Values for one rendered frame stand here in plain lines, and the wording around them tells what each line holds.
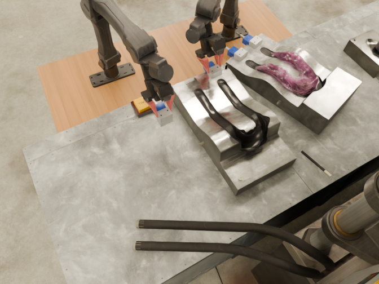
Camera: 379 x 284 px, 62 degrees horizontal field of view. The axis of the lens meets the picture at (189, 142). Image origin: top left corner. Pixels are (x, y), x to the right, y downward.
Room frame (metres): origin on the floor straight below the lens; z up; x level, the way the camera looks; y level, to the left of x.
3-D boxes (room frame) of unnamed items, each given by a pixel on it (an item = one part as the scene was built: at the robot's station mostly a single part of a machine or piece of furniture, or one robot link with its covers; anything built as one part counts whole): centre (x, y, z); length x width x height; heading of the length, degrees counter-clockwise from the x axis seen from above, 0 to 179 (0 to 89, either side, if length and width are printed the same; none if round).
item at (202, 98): (0.71, -0.16, 0.92); 0.35 x 0.16 x 0.09; 30
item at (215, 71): (0.96, -0.07, 0.89); 0.13 x 0.05 x 0.05; 30
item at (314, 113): (0.95, -0.42, 0.86); 0.50 x 0.26 x 0.11; 47
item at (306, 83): (0.95, -0.42, 0.90); 0.26 x 0.18 x 0.08; 47
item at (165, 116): (0.71, 0.12, 0.93); 0.13 x 0.05 x 0.05; 30
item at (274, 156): (0.70, -0.16, 0.87); 0.50 x 0.26 x 0.14; 30
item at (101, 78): (0.98, 0.35, 0.84); 0.20 x 0.07 x 0.08; 117
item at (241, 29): (1.25, -0.18, 0.84); 0.20 x 0.07 x 0.08; 117
